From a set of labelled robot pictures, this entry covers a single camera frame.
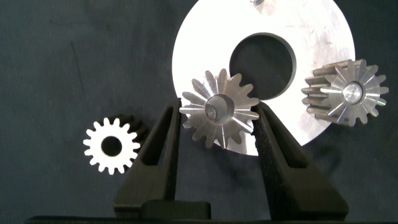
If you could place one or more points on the bevel-faced small steel gear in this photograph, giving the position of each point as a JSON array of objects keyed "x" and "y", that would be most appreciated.
[
  {"x": 231, "y": 90},
  {"x": 337, "y": 102}
]

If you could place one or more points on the flat-faced small steel gear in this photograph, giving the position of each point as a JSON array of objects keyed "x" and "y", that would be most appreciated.
[{"x": 96, "y": 146}]

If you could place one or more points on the dark mat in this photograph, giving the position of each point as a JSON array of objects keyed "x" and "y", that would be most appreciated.
[{"x": 46, "y": 62}]

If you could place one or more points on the round white plate with pins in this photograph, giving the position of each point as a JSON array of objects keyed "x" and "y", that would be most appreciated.
[{"x": 202, "y": 46}]

